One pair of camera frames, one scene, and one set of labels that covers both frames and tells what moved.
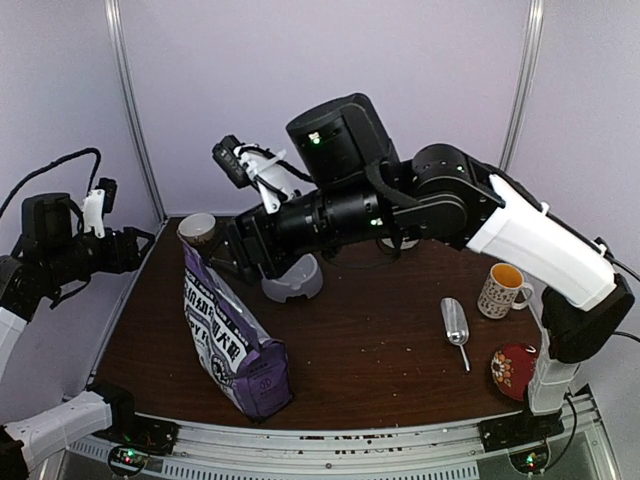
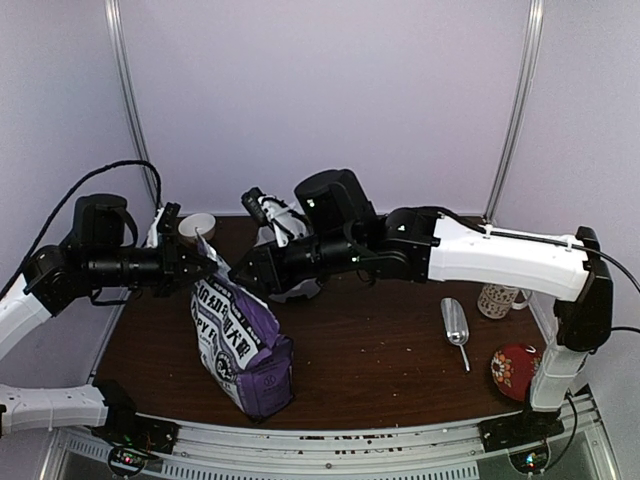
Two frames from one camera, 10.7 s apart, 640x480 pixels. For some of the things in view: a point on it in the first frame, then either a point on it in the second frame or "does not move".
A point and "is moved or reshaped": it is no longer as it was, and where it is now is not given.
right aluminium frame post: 536,18 does not move
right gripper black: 274,259 → 262,262
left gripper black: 125,240 → 172,276
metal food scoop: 456,325 does not move
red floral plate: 511,367 does not move
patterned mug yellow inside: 503,289 does not move
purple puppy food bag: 248,365 is moved or reshaped
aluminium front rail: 437,452 does not move
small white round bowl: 197,228 does not move
